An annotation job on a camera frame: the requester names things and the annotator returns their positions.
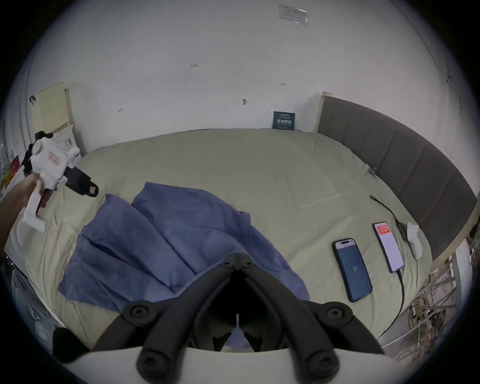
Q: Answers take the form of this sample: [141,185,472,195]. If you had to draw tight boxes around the black cable with adapter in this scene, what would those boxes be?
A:
[369,194,408,241]

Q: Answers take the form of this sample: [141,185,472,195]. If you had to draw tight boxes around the black phone charging cable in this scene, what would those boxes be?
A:
[375,268,406,340]

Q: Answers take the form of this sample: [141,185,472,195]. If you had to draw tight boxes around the white paper notice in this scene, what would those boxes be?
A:
[279,4,309,25]

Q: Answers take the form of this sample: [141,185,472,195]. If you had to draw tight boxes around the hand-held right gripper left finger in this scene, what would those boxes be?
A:
[92,255,241,382]

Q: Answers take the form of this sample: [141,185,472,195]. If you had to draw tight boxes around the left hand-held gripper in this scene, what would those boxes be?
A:
[22,131,100,230]

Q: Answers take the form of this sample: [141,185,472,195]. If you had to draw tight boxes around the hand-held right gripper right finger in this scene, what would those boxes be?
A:
[239,255,385,383]

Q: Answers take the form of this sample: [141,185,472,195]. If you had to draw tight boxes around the phone with white red screen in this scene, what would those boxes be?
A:
[372,221,406,274]

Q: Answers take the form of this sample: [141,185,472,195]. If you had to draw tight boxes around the white cabinet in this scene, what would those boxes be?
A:
[50,123,80,151]

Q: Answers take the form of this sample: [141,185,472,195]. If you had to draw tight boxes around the small dark blue sign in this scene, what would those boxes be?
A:
[272,111,296,131]

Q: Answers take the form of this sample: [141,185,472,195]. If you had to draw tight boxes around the pale yellow board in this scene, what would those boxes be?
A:
[31,82,73,132]

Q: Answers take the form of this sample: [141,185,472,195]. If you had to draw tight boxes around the small white device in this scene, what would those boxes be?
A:
[406,223,424,260]

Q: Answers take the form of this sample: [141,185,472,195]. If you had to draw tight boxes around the grey padded headboard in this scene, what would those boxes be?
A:
[317,92,478,263]

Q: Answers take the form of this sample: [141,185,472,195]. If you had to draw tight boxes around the tangle of white cables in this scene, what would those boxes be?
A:
[390,262,464,362]

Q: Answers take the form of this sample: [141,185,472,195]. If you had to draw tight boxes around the phone with dark blue screen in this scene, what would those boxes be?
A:
[331,237,373,303]

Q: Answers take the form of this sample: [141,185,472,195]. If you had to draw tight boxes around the blue garment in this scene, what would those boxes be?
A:
[58,182,310,349]

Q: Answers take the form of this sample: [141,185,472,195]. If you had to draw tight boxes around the bed with beige sheet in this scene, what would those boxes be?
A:
[7,128,434,351]

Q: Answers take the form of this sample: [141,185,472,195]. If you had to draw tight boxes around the person's left hand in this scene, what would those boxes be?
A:
[15,172,44,211]

